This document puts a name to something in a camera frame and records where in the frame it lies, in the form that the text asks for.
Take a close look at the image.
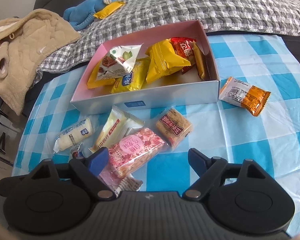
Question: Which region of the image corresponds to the small blue white candy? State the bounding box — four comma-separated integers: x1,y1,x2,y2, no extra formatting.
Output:
69,142,84,160

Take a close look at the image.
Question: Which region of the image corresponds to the pink rice cracker pack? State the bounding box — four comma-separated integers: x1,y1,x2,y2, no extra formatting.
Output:
99,127,166,196

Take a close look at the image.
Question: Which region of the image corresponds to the white cream roll packet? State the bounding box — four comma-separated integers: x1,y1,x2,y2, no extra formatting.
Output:
53,118,93,153

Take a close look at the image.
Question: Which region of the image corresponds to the cream white cake packet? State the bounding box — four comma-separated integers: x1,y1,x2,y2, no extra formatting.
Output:
89,106,145,153

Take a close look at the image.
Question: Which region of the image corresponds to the brown beef biscuit pack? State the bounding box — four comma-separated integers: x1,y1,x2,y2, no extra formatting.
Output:
155,108,193,150

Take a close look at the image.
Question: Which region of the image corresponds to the orange white snack packet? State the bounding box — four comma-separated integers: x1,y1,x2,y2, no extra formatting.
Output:
219,76,271,116

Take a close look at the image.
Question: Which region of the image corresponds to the yellow blue label snack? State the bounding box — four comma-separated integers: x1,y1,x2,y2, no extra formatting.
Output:
111,57,150,94

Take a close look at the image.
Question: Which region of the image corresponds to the gold snack bar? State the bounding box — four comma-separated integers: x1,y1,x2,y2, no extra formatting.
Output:
192,41,207,80

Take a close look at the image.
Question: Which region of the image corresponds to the large yellow snack pack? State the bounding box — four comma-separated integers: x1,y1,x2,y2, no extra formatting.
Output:
145,39,190,84

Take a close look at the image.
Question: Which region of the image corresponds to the red candy packet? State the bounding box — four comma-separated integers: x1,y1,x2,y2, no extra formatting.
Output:
170,37,196,74

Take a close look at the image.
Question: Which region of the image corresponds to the yellow pillow snack pack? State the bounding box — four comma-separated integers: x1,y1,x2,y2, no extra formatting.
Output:
87,62,116,89

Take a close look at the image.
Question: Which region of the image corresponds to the silver pink open box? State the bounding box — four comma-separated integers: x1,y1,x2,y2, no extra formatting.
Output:
71,20,220,115

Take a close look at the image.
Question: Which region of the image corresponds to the blue checkered tablecloth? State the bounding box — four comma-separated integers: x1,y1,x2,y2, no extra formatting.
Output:
12,35,300,236

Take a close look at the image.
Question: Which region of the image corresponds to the beige fleece jacket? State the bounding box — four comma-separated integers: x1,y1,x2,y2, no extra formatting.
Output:
0,9,80,115

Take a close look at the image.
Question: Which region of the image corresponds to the blue plush toy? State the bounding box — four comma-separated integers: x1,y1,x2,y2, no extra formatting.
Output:
63,0,117,31

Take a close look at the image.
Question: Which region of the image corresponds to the yellow snack on sofa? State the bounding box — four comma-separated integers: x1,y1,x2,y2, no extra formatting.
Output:
93,1,125,20

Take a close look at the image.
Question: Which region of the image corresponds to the grey checkered quilt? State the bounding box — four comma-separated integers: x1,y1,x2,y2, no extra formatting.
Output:
35,0,300,82

